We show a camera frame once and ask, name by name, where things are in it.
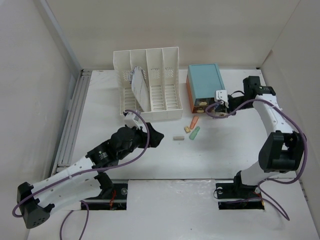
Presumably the grey eraser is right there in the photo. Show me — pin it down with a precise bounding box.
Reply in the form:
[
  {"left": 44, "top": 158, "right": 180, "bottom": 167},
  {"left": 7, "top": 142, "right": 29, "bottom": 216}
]
[{"left": 173, "top": 136, "right": 185, "bottom": 141}]

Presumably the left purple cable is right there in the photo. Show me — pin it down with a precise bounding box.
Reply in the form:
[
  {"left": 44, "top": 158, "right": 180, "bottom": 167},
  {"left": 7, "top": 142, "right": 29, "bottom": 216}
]
[{"left": 11, "top": 109, "right": 151, "bottom": 240}]

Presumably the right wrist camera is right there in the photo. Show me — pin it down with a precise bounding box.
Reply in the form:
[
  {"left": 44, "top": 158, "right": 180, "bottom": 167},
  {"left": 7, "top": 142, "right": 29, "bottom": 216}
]
[{"left": 215, "top": 89, "right": 229, "bottom": 108}]

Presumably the teal orange drawer box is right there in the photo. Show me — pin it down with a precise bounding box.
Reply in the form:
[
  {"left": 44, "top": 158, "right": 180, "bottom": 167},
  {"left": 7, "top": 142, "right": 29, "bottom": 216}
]
[{"left": 186, "top": 63, "right": 226, "bottom": 114}]

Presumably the white spiral manual booklet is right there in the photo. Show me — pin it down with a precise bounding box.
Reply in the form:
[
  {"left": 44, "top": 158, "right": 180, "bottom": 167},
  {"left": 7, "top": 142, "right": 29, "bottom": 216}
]
[{"left": 128, "top": 66, "right": 151, "bottom": 112}]

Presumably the green highlighter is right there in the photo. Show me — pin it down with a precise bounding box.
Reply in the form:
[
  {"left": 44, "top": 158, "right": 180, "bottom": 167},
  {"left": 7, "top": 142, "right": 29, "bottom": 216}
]
[{"left": 189, "top": 126, "right": 201, "bottom": 141}]

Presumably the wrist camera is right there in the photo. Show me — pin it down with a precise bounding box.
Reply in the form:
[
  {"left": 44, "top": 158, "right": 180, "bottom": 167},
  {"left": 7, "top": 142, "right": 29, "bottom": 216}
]
[
  {"left": 123, "top": 110, "right": 141, "bottom": 129},
  {"left": 215, "top": 89, "right": 229, "bottom": 108}
]

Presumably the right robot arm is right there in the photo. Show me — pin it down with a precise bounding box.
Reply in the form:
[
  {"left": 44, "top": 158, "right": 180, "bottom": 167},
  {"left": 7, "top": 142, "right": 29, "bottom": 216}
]
[{"left": 205, "top": 76, "right": 308, "bottom": 199}]

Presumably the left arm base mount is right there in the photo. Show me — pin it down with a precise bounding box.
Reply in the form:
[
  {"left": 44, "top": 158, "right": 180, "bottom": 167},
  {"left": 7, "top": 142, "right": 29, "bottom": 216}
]
[{"left": 84, "top": 179, "right": 129, "bottom": 211}]

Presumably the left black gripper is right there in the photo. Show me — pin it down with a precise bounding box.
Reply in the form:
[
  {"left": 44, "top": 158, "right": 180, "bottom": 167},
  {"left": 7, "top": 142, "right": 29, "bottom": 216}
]
[{"left": 117, "top": 123, "right": 163, "bottom": 160}]

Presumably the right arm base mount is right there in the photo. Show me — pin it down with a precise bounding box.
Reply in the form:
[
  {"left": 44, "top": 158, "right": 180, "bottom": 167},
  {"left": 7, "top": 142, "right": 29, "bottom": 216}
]
[{"left": 215, "top": 172, "right": 265, "bottom": 210}]

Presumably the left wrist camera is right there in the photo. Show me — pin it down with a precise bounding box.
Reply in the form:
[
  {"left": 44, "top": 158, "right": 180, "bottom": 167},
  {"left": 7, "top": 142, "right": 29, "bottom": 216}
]
[{"left": 123, "top": 110, "right": 141, "bottom": 129}]

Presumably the orange highlighter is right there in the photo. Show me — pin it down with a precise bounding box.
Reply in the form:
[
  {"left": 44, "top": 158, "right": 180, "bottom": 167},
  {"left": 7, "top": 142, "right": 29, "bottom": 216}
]
[{"left": 189, "top": 115, "right": 199, "bottom": 130}]

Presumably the white file organizer rack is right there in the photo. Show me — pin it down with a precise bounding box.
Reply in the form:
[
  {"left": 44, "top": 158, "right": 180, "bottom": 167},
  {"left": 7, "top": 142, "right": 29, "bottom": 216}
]
[{"left": 113, "top": 47, "right": 183, "bottom": 122}]

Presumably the aluminium frame rail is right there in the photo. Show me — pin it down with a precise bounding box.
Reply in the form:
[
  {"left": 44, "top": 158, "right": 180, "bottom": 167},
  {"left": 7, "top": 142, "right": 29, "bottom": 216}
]
[{"left": 34, "top": 0, "right": 92, "bottom": 178}]

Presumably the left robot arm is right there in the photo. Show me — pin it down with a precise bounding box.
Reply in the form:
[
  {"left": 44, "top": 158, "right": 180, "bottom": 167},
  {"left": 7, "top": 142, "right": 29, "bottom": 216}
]
[{"left": 17, "top": 122, "right": 164, "bottom": 229}]

